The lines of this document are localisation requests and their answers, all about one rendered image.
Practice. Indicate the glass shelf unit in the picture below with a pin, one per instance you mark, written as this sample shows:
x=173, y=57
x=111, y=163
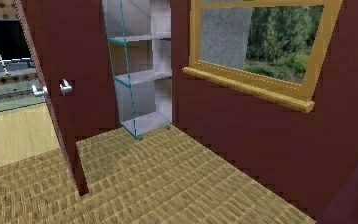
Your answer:
x=137, y=80

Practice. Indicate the yellow framed window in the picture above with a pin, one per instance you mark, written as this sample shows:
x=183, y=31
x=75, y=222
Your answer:
x=253, y=43

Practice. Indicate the dark red room door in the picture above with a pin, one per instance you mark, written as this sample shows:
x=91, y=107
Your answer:
x=77, y=50

